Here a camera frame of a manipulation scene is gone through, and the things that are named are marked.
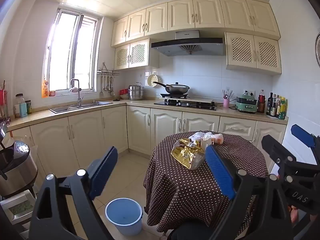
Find cream cabinets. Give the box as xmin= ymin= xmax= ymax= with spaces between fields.
xmin=11 ymin=105 xmax=288 ymax=180
xmin=111 ymin=0 xmax=280 ymax=47

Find tall dark glass bottle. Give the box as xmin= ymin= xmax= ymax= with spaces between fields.
xmin=266 ymin=92 xmax=274 ymax=116

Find stainless steamer pot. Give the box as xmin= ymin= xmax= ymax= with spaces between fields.
xmin=128 ymin=82 xmax=145 ymax=101

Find small white plastic bag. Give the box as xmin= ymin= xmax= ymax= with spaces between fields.
xmin=200 ymin=135 xmax=213 ymax=151

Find cream upper cabinets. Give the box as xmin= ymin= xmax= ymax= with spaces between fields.
xmin=111 ymin=0 xmax=280 ymax=47

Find stainless rice cooker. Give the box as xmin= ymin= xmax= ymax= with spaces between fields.
xmin=0 ymin=140 xmax=38 ymax=198

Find metal utensil rack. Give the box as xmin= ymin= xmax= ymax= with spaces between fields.
xmin=97 ymin=62 xmax=120 ymax=77

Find person's dark clothing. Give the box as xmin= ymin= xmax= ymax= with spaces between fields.
xmin=167 ymin=222 xmax=216 ymax=240

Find medium white plastic bag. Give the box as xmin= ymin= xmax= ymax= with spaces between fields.
xmin=188 ymin=132 xmax=208 ymax=143

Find brown polka-dot tablecloth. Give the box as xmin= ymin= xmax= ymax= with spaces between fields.
xmin=143 ymin=130 xmax=269 ymax=233

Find green electric cooker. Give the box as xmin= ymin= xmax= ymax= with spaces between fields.
xmin=235 ymin=94 xmax=258 ymax=114

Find red-label dark bottle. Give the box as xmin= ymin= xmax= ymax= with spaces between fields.
xmin=257 ymin=89 xmax=266 ymax=113

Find cream round strainer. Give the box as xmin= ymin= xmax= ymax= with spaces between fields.
xmin=147 ymin=74 xmax=158 ymax=88

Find large orange-print plastic bag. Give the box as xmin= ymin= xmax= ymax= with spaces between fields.
xmin=211 ymin=133 xmax=224 ymax=145

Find large lattice door cabinet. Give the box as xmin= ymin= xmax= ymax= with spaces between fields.
xmin=224 ymin=32 xmax=282 ymax=75

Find black range hood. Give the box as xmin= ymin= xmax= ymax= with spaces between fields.
xmin=151 ymin=30 xmax=227 ymax=57

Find green yellow oil bottle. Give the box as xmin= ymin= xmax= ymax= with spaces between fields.
xmin=278 ymin=97 xmax=287 ymax=120

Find round wall object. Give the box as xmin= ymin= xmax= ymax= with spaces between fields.
xmin=315 ymin=32 xmax=320 ymax=68

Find gold snack bag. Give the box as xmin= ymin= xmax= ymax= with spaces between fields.
xmin=171 ymin=138 xmax=206 ymax=170

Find kitchen window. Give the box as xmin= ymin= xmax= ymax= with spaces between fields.
xmin=42 ymin=8 xmax=103 ymax=98

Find person's right hand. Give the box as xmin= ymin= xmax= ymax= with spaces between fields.
xmin=289 ymin=204 xmax=300 ymax=224

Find stainless steel sink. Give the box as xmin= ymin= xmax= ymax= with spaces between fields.
xmin=49 ymin=101 xmax=113 ymax=113

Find beige countertop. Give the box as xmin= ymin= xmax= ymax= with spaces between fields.
xmin=7 ymin=97 xmax=288 ymax=132

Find black gas stove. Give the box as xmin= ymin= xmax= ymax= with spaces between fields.
xmin=154 ymin=99 xmax=217 ymax=111

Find black wok with lid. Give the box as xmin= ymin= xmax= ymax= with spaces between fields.
xmin=153 ymin=81 xmax=190 ymax=95

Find blue plastic bucket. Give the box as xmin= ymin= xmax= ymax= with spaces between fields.
xmin=105 ymin=198 xmax=143 ymax=236

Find metal sink faucet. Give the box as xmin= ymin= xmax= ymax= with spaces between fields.
xmin=69 ymin=79 xmax=84 ymax=107

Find cream lower cabinets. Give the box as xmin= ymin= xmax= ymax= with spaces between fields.
xmin=11 ymin=105 xmax=288 ymax=180

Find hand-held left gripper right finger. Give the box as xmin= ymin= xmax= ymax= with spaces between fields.
xmin=205 ymin=145 xmax=294 ymax=240

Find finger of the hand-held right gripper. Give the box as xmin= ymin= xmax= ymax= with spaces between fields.
xmin=261 ymin=134 xmax=301 ymax=181
xmin=291 ymin=124 xmax=320 ymax=166

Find red utensil holder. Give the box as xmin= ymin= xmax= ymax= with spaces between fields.
xmin=0 ymin=80 xmax=8 ymax=119

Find clear storage jar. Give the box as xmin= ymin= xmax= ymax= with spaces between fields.
xmin=14 ymin=94 xmax=26 ymax=118

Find small lattice door cabinet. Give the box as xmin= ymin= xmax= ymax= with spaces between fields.
xmin=114 ymin=39 xmax=160 ymax=70

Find white box with green contents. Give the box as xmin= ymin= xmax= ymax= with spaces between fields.
xmin=0 ymin=190 xmax=38 ymax=230

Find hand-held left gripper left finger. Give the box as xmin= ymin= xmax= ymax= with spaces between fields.
xmin=29 ymin=146 xmax=118 ymax=240

